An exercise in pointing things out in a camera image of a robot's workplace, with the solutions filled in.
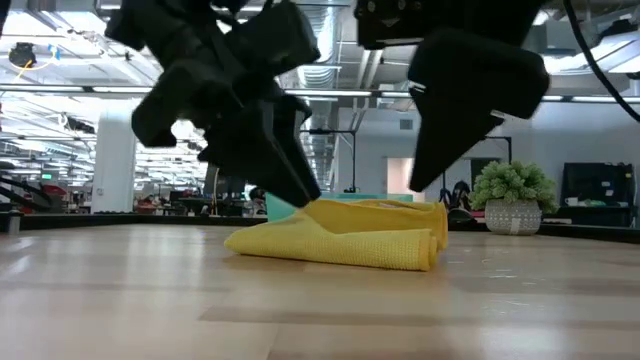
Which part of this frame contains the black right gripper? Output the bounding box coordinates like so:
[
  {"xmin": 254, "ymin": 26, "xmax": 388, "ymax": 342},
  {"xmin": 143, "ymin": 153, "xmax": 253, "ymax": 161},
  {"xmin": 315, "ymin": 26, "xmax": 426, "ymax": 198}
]
[{"xmin": 354, "ymin": 0, "xmax": 551, "ymax": 194}]

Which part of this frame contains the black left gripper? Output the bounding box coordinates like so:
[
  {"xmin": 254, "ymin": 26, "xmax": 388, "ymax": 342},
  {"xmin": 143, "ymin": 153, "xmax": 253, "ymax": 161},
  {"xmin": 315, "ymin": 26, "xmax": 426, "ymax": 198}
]
[{"xmin": 107, "ymin": 0, "xmax": 322, "ymax": 209}]

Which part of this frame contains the yellow microfiber towel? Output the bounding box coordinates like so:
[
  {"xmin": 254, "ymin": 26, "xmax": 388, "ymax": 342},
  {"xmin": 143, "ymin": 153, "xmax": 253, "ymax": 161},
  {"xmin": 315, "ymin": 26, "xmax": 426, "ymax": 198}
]
[{"xmin": 223, "ymin": 198, "xmax": 450, "ymax": 273}]

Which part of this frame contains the teal plastic basket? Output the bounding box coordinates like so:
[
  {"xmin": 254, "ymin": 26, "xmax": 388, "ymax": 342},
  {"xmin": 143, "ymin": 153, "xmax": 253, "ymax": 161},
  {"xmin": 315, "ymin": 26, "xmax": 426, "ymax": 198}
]
[{"xmin": 264, "ymin": 192, "xmax": 415, "ymax": 224}]

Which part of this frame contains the dark background computer monitor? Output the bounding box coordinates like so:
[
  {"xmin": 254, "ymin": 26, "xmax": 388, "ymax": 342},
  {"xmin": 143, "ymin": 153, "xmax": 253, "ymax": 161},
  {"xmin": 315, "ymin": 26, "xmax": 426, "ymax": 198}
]
[{"xmin": 202, "ymin": 164, "xmax": 246, "ymax": 200}]

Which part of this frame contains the green plant in white pot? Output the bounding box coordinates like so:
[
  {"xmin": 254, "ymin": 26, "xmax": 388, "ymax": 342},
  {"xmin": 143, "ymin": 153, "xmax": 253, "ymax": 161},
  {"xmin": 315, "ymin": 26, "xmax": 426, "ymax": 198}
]
[{"xmin": 469, "ymin": 159, "xmax": 559, "ymax": 236}]

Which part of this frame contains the black background cabinet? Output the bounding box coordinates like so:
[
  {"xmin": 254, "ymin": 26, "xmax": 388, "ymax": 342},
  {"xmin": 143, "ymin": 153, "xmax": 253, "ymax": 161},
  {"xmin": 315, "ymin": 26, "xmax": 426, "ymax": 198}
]
[{"xmin": 559, "ymin": 162, "xmax": 637, "ymax": 229}]

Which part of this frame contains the white building pillar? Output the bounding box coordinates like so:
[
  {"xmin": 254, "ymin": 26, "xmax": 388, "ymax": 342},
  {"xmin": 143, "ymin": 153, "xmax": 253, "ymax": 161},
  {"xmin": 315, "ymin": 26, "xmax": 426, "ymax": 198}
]
[{"xmin": 91, "ymin": 110, "xmax": 139, "ymax": 215}]

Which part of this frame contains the black background frame stand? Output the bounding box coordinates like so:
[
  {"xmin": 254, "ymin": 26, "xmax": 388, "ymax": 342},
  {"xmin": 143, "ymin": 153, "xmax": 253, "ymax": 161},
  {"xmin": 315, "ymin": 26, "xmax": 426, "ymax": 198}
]
[
  {"xmin": 299, "ymin": 128, "xmax": 357, "ymax": 194},
  {"xmin": 439, "ymin": 134, "xmax": 514, "ymax": 201}
]

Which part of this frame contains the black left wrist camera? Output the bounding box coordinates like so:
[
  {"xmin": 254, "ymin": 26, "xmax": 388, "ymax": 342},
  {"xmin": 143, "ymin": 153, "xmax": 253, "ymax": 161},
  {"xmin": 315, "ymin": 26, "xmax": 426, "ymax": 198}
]
[{"xmin": 227, "ymin": 0, "xmax": 322, "ymax": 96}]

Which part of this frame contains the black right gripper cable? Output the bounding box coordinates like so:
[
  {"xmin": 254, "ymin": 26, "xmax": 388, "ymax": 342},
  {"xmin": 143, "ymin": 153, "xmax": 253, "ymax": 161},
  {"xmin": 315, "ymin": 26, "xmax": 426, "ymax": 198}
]
[{"xmin": 562, "ymin": 0, "xmax": 640, "ymax": 124}]

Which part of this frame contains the silver ceiling air duct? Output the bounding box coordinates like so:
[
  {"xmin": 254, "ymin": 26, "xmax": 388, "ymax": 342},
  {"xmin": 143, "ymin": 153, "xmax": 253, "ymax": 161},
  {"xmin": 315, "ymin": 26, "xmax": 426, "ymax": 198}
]
[{"xmin": 287, "ymin": 4, "xmax": 341, "ymax": 189}]

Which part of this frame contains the black ceiling device yellow cable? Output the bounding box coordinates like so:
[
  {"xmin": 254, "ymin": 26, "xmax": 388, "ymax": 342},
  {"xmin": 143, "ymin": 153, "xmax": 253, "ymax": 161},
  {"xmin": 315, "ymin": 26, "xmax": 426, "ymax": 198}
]
[{"xmin": 8, "ymin": 42, "xmax": 37, "ymax": 69}]

